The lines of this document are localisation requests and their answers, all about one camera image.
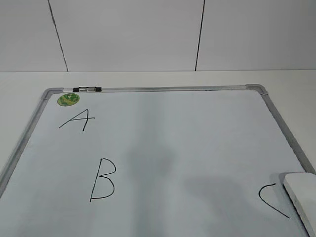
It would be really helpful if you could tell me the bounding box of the white board eraser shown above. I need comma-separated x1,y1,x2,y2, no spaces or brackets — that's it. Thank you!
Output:
283,173,316,237

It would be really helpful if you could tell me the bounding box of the round green sticker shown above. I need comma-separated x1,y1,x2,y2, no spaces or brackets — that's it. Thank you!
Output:
57,93,80,107

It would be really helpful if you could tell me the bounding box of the white board with grey frame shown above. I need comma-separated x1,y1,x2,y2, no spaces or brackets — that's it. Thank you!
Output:
0,84,315,237

